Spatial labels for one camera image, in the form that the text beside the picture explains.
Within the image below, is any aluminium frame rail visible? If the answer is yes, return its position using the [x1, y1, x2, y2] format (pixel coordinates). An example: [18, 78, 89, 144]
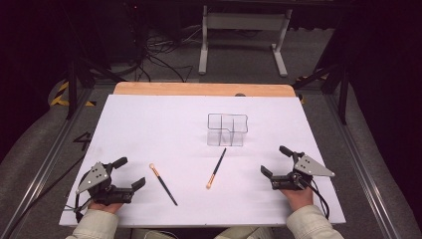
[0, 88, 96, 239]
[322, 93, 401, 239]

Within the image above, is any person's left hand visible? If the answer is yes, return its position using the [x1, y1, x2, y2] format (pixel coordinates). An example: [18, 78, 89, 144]
[88, 198, 124, 214]

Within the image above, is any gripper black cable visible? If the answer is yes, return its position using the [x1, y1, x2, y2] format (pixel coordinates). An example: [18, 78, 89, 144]
[300, 178, 331, 221]
[64, 193, 93, 224]

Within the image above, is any tangle of black floor cables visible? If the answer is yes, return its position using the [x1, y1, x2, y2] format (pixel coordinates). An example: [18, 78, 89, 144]
[135, 26, 203, 84]

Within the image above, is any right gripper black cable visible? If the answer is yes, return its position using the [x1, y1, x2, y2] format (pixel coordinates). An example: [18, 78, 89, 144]
[300, 178, 331, 221]

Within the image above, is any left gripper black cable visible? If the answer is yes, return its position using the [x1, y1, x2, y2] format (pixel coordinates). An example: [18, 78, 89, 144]
[64, 193, 93, 224]

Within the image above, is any person's right hand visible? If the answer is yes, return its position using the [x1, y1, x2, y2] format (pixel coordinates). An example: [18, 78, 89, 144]
[280, 185, 315, 212]

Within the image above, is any clear acrylic organizer box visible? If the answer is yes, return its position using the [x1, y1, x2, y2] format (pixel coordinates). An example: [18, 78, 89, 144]
[206, 113, 249, 147]

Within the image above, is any white board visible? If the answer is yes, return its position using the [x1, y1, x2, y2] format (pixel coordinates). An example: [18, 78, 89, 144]
[59, 94, 346, 229]

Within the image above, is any wooden table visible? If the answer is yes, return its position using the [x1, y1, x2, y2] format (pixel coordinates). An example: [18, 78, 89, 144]
[112, 82, 297, 98]

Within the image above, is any black tripod stand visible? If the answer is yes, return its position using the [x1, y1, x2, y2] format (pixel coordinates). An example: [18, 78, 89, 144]
[292, 63, 349, 125]
[64, 56, 127, 120]

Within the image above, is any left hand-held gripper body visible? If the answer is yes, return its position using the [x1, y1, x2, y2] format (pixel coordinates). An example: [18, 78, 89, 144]
[75, 161, 134, 205]

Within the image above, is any black handled makeup brush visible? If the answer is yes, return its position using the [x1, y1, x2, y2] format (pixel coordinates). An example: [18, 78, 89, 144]
[205, 147, 228, 190]
[148, 162, 179, 207]

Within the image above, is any long black floor cable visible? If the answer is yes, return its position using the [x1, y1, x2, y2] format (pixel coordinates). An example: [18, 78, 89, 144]
[4, 155, 86, 238]

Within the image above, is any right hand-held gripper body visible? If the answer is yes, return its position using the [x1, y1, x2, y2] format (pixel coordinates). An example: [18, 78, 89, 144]
[270, 151, 336, 191]

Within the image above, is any white metal stand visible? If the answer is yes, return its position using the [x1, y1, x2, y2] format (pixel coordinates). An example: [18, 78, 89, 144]
[198, 4, 294, 78]

